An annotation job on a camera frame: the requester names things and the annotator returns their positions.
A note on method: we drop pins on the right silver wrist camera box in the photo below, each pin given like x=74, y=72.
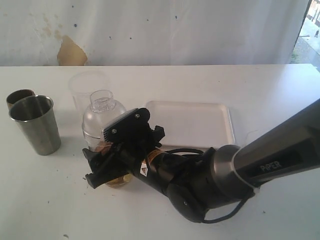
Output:
x=116, y=129

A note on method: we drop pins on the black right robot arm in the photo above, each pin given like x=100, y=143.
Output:
x=197, y=181

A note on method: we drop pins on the translucent white plastic cup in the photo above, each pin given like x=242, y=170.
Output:
x=83, y=84

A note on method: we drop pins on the clear plastic shaker cup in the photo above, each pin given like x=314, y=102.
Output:
x=95, y=144

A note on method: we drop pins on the clear dome shaker lid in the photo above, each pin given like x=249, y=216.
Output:
x=103, y=108

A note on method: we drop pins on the brown wooden cup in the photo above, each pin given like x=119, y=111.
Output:
x=17, y=96

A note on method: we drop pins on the white rectangular plastic tray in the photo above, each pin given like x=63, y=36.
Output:
x=192, y=124

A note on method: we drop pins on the stainless steel cup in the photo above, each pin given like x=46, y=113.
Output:
x=35, y=117

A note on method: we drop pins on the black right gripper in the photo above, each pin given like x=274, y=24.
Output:
x=139, y=148

